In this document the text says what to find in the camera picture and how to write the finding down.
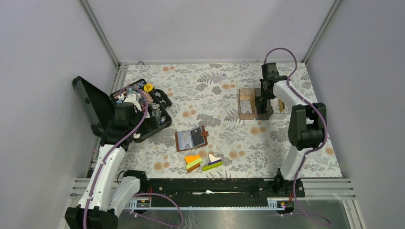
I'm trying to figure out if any black VIP credit card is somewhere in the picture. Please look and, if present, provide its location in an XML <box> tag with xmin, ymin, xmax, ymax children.
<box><xmin>191</xmin><ymin>127</ymin><xmax>206</xmax><ymax>147</ymax></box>

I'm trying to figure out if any brown leather card holder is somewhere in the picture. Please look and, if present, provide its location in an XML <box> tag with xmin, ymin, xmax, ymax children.
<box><xmin>174</xmin><ymin>125</ymin><xmax>209</xmax><ymax>152</ymax></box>

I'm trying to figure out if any silver VIP credit card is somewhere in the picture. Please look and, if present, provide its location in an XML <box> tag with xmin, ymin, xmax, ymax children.
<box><xmin>177</xmin><ymin>131</ymin><xmax>193</xmax><ymax>151</ymax></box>

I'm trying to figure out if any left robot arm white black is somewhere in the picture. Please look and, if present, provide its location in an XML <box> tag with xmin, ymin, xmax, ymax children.
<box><xmin>64</xmin><ymin>102</ymin><xmax>148</xmax><ymax>229</ymax></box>

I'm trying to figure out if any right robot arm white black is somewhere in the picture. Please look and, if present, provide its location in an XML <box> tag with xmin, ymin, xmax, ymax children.
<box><xmin>255</xmin><ymin>63</ymin><xmax>327</xmax><ymax>197</ymax></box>

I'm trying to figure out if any silver card on mat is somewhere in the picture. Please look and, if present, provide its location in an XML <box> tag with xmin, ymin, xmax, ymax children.
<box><xmin>212</xmin><ymin>73</ymin><xmax>227</xmax><ymax>83</ymax></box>

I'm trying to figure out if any white purple green card stack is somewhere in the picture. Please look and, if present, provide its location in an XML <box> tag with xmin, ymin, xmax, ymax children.
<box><xmin>202</xmin><ymin>154</ymin><xmax>223</xmax><ymax>171</ymax></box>

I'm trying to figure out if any orange green brown card stack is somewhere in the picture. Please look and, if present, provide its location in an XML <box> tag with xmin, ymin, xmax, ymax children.
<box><xmin>185</xmin><ymin>155</ymin><xmax>202</xmax><ymax>173</ymax></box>

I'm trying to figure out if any floral patterned table mat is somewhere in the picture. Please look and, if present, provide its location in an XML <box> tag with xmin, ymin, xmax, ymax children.
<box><xmin>101</xmin><ymin>62</ymin><xmax>343</xmax><ymax>179</ymax></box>

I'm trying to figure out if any yellow poker chip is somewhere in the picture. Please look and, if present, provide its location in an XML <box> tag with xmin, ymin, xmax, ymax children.
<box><xmin>143</xmin><ymin>83</ymin><xmax>154</xmax><ymax>92</ymax></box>

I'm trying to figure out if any black poker chip case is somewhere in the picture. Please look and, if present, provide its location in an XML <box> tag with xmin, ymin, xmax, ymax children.
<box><xmin>72</xmin><ymin>76</ymin><xmax>172</xmax><ymax>146</ymax></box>

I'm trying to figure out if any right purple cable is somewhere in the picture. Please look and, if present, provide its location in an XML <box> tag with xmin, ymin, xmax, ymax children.
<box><xmin>263</xmin><ymin>47</ymin><xmax>333</xmax><ymax>227</ymax></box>

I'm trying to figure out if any purple cable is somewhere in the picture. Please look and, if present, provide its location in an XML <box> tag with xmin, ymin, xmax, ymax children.
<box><xmin>263</xmin><ymin>47</ymin><xmax>333</xmax><ymax>227</ymax></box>
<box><xmin>82</xmin><ymin>86</ymin><xmax>185</xmax><ymax>229</ymax></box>

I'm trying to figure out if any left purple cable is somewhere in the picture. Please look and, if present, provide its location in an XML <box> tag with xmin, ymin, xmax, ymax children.
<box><xmin>82</xmin><ymin>86</ymin><xmax>185</xmax><ymax>229</ymax></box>

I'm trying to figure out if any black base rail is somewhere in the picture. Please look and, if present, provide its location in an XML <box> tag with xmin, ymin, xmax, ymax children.
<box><xmin>125</xmin><ymin>178</ymin><xmax>305</xmax><ymax>210</ymax></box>

